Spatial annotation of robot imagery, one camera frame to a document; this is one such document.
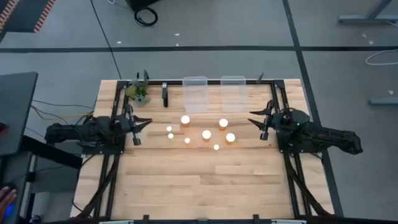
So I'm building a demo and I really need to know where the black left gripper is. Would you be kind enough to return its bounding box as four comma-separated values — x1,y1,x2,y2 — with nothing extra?
118,104,153,146

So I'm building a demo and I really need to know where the green succulent plant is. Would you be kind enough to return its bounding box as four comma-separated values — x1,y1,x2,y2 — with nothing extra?
125,78,152,106

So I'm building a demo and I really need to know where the grey metal table foot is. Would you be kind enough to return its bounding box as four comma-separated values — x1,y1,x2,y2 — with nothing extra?
369,96,398,106

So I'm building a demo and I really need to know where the black mat with orange stripes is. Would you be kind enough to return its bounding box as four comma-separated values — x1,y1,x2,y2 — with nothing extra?
0,0,57,34

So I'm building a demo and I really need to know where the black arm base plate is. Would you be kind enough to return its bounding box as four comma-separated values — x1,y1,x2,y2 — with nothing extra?
277,136,324,155
81,141,126,156

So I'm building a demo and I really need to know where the long black floor cable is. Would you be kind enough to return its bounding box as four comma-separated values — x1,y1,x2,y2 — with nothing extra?
90,0,122,80

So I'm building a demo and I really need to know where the black table clamp bracket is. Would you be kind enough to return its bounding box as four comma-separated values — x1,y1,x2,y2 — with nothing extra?
161,82,169,108

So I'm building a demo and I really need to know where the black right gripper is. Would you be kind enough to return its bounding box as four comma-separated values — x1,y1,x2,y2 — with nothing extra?
248,100,284,141

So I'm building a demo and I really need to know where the yellow cable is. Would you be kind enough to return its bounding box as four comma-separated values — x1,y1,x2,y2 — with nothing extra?
30,105,95,121

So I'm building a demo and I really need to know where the white strip bracket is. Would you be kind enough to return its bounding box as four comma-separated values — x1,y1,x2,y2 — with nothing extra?
271,219,307,224
98,219,134,224

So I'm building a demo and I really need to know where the grey metal table leg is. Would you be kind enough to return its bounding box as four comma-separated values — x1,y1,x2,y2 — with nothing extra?
338,0,398,26

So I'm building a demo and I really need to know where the black box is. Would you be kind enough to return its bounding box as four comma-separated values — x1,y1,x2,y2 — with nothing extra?
125,0,161,11

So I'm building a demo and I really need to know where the person's hand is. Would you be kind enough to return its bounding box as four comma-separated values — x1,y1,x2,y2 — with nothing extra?
0,185,18,213

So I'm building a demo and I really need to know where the black desk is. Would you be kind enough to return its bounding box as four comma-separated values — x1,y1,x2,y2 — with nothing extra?
0,72,39,156

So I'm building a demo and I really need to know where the black aluminium table frame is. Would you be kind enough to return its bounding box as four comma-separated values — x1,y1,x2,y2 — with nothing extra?
70,79,336,224

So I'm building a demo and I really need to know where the black desk crossbar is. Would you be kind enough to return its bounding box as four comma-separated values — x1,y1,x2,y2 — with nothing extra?
20,135,83,170

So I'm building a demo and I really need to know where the clear plastic bin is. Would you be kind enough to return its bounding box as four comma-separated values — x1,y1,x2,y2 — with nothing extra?
182,75,209,114
220,75,249,113

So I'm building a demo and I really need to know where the coiled black cable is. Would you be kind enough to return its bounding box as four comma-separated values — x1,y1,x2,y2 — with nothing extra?
134,6,159,27

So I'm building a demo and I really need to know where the white floor cable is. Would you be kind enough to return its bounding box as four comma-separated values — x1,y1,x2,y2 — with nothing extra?
365,48,398,67

